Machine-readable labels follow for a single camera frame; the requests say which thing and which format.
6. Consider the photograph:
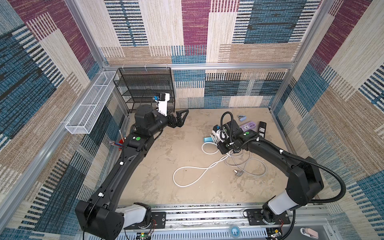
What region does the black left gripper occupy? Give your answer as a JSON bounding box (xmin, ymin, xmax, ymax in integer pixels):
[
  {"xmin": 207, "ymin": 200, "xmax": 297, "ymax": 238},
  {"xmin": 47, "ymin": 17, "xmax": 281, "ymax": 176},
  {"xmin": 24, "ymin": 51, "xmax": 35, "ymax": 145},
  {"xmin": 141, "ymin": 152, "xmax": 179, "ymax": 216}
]
[{"xmin": 147, "ymin": 105, "xmax": 189, "ymax": 138}]

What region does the teal power strip with cord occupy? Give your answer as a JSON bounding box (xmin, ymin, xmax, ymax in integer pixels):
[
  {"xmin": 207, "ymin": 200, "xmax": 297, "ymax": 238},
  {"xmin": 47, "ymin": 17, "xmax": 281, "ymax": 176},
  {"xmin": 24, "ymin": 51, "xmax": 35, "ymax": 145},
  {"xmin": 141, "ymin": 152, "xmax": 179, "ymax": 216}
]
[{"xmin": 201, "ymin": 132, "xmax": 221, "ymax": 155}]

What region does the white power strip cord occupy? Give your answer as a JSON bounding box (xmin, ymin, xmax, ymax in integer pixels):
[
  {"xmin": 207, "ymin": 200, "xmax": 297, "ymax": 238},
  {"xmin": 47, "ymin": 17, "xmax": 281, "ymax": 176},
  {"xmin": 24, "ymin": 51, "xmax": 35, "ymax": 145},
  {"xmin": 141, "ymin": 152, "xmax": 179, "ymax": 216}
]
[{"xmin": 223, "ymin": 149, "xmax": 268, "ymax": 177}]

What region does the black power strip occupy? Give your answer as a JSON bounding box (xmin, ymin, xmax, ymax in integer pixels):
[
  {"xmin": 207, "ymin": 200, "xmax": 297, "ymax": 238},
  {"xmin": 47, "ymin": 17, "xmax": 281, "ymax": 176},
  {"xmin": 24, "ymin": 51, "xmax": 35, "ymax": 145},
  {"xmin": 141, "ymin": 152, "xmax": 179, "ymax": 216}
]
[{"xmin": 258, "ymin": 121, "xmax": 267, "ymax": 138}]

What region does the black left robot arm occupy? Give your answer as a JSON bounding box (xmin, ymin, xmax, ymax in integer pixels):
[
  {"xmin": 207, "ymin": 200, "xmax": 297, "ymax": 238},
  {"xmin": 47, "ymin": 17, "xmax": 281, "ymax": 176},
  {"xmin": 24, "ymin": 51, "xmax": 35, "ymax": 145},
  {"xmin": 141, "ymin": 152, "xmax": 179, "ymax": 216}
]
[{"xmin": 75, "ymin": 105, "xmax": 189, "ymax": 240}]

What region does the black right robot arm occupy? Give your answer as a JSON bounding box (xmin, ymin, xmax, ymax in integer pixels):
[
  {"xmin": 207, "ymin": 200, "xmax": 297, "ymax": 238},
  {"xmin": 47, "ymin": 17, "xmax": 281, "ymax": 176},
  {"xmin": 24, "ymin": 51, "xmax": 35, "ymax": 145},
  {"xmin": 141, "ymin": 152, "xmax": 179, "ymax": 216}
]
[{"xmin": 214, "ymin": 121, "xmax": 324, "ymax": 224}]

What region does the black corrugated cable conduit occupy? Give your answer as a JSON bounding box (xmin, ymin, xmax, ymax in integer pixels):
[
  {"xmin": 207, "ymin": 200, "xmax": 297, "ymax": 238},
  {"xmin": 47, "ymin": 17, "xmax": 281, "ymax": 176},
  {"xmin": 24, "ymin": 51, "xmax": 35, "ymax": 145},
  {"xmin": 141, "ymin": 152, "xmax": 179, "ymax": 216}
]
[{"xmin": 219, "ymin": 111, "xmax": 347, "ymax": 204}]

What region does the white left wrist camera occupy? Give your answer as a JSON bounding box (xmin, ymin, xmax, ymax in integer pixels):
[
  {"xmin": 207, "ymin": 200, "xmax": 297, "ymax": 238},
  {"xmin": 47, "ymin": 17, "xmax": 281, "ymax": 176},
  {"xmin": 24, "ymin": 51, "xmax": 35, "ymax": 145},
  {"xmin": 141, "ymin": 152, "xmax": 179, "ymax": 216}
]
[{"xmin": 153, "ymin": 93, "xmax": 170, "ymax": 117}]

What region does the black wire mesh shelf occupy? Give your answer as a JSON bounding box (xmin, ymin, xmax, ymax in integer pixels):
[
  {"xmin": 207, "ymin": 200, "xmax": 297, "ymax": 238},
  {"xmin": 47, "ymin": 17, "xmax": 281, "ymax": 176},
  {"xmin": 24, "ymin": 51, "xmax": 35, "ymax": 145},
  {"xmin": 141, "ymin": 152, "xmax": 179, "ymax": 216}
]
[{"xmin": 114, "ymin": 67, "xmax": 176, "ymax": 113}]

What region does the white wire mesh basket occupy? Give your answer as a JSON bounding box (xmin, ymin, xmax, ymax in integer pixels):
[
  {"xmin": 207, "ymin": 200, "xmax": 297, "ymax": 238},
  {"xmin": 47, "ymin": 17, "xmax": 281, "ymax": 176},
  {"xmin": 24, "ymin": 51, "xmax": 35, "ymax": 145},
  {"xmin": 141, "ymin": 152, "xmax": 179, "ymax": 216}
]
[{"xmin": 65, "ymin": 72, "xmax": 116, "ymax": 135}]

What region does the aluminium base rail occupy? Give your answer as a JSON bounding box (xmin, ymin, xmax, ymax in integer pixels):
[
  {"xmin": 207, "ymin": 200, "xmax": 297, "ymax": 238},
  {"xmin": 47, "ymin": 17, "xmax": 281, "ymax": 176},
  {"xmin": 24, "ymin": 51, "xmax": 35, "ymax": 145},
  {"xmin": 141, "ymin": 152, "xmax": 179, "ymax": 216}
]
[{"xmin": 74, "ymin": 202, "xmax": 331, "ymax": 240}]

